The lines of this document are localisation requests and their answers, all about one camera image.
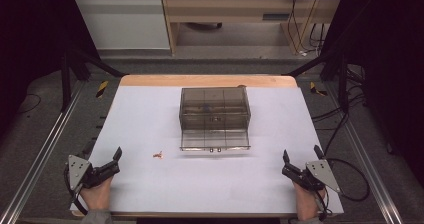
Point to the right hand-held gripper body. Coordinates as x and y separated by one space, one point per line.
321 174

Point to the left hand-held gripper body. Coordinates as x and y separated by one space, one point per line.
79 170

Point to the person's left hand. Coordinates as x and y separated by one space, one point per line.
97 197

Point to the person's right hand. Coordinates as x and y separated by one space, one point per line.
306 204

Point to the small orange item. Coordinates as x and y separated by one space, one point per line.
158 155

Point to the white table sheet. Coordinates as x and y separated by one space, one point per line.
150 124

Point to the yellow black tape strip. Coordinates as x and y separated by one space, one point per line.
315 88
102 88

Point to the clear grey drawer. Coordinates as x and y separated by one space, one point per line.
213 140

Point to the clear grey drawer box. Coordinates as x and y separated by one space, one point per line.
213 100

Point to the black curtain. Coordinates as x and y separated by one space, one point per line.
30 34
390 67

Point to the white cabinet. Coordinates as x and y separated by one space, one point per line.
123 20

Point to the light wooden desk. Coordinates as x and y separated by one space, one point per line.
226 9

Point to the aluminium rail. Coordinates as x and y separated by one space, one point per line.
36 160
370 164

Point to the black frame strut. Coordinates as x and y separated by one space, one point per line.
342 84
65 84

